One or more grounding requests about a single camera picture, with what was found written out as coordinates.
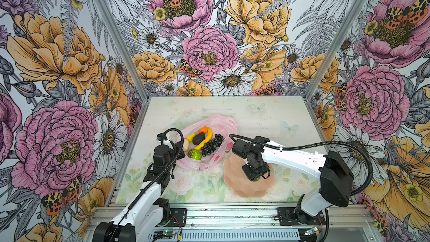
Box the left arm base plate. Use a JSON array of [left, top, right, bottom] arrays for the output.
[[158, 208, 188, 227]]

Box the pink plastic bag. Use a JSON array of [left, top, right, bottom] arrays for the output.
[[176, 114, 238, 171]]

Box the pink scalloped bowl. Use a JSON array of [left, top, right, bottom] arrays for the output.
[[224, 154, 275, 198]]

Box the left black corrugated cable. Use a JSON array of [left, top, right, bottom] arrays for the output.
[[107, 127, 185, 242]]

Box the yellow fake banana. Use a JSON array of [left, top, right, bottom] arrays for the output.
[[195, 127, 213, 150]]

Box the black corrugated cable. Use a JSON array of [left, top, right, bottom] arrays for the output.
[[229, 133, 374, 196], [107, 127, 185, 242]]

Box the dark brown fake fruit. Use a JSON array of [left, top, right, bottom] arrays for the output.
[[192, 132, 206, 146]]

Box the white vented cable duct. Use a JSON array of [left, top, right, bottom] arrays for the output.
[[144, 229, 301, 242]]

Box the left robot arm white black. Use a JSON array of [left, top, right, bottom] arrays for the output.
[[92, 128, 185, 242]]

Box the circuit board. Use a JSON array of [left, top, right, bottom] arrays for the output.
[[152, 230, 176, 240], [303, 227, 320, 236]]

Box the beige fake potato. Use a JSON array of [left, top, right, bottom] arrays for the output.
[[183, 139, 190, 152]]

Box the dark fake grape bunch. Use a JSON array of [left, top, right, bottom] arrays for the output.
[[200, 134, 224, 157]]

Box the green fake lime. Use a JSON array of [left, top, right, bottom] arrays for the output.
[[188, 149, 202, 161]]

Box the orange fake fruit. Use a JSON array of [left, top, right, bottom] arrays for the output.
[[199, 126, 208, 134]]

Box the right black corrugated cable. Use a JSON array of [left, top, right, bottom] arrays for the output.
[[229, 133, 374, 196]]

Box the yellow fake lemon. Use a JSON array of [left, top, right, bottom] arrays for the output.
[[186, 133, 196, 143]]

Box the right circuit board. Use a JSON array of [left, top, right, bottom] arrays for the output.
[[303, 227, 320, 236]]

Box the left circuit board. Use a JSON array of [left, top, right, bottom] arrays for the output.
[[152, 230, 176, 240]]

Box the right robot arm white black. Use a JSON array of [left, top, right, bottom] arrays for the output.
[[229, 134, 354, 224]]

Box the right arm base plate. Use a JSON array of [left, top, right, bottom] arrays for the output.
[[273, 207, 326, 226]]

